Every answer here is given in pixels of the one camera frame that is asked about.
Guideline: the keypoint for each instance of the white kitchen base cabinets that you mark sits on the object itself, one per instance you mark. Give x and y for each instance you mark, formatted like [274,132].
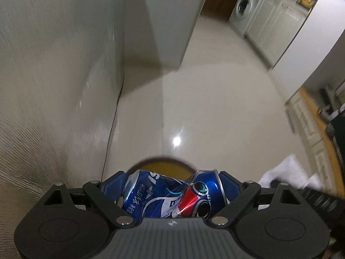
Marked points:
[275,32]

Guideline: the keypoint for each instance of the yellow bin with brown rim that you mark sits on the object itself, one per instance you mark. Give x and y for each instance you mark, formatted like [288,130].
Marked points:
[161,166]

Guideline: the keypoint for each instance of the white counter cabinet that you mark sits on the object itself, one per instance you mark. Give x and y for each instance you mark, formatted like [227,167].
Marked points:
[54,59]

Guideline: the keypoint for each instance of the wooden top bench with drawers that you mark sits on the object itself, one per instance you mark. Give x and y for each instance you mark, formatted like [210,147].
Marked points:
[310,124]

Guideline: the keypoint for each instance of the brown wooden door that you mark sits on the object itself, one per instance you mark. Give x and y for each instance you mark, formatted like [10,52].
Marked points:
[221,0]

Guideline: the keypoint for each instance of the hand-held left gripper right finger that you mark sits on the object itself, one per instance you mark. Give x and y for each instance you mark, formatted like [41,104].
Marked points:
[233,186]

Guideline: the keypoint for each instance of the white tissue paper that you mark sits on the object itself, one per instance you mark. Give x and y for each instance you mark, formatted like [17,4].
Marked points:
[289,171]

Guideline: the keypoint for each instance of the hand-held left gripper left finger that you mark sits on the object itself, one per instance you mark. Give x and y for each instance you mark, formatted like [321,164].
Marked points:
[114,184]

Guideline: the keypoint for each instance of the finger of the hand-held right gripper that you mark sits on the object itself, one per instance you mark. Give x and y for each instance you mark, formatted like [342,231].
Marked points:
[320,199]

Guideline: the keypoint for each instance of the white washing machine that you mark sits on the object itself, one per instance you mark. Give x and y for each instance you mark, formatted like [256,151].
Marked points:
[245,5]

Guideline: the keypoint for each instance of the crushed blue drink can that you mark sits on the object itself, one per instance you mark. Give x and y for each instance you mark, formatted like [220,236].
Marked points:
[167,197]

